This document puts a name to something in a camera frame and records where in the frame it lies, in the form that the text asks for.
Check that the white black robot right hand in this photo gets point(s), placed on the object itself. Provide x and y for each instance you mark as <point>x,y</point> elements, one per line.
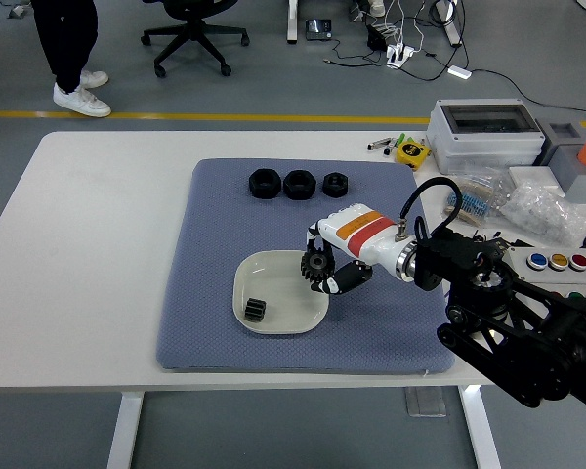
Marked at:
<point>366,232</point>

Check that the large black gear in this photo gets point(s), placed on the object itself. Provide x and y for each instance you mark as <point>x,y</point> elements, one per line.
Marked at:
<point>315,268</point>

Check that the small black gear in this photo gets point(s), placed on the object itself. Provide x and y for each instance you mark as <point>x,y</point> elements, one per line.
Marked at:
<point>255,310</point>

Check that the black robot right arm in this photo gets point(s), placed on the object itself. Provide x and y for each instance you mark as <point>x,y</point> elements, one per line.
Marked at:
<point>566,322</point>

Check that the small black hex nut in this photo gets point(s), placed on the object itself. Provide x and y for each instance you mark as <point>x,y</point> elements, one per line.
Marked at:
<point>335,188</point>

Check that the large black hex nut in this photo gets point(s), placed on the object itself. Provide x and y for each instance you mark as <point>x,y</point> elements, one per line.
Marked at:
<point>263,188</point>
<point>299,189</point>

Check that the white flat box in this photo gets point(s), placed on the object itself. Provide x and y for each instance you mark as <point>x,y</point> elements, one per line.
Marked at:
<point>532,175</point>

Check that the four-button control box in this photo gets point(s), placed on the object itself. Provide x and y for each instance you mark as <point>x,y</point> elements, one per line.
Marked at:
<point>559,273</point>

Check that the small grey recessed box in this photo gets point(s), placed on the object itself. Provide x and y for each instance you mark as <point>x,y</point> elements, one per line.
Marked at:
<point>561,139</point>

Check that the black white marker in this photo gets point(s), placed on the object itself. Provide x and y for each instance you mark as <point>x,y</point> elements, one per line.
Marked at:
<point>388,150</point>

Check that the silver black marker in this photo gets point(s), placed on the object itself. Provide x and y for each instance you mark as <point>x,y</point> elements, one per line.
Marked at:
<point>378,143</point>

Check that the yellow tape measure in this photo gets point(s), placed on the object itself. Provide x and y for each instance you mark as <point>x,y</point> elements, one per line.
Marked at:
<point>411,152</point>

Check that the green marker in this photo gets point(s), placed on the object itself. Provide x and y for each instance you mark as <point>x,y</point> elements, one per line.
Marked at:
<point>399,139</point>

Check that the white square plate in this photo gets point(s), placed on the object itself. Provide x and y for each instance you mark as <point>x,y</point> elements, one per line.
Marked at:
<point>283,308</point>

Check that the clear bag of resistors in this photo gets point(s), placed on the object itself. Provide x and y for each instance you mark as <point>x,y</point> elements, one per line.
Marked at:
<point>478,202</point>

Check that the blue-grey textured mat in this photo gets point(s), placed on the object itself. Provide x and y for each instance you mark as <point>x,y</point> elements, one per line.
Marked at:
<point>210,273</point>

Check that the clear bag of parts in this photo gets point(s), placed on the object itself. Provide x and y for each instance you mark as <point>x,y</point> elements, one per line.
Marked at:
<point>542,212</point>

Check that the grey floor plate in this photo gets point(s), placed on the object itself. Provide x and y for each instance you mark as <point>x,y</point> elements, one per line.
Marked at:
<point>425,403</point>

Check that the white power strip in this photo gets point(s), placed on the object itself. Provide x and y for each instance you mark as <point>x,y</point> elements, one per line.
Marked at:
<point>399,54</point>

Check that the white power adapter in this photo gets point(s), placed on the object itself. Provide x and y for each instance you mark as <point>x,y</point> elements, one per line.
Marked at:
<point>459,71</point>

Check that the black power brick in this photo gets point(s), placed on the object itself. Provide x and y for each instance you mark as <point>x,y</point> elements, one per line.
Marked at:
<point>377,38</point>

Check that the black desk phone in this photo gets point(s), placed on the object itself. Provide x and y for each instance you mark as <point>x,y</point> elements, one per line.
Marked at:
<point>318,29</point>

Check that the grey block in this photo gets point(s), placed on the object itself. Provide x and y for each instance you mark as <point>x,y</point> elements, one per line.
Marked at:
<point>581,181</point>

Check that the white desk leg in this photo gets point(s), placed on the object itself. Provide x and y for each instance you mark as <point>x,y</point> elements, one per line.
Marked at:
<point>450,24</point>
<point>293,22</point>

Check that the white table leg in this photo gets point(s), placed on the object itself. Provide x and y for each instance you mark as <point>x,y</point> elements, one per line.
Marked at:
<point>124,430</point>
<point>481,430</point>

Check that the black office chair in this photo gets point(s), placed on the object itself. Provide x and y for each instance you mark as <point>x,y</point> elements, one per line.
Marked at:
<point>193,29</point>

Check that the person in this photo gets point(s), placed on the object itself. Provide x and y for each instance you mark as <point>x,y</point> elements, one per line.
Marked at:
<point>66,44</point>

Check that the grey electrical enclosure box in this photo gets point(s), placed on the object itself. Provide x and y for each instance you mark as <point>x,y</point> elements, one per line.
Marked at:
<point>483,146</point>

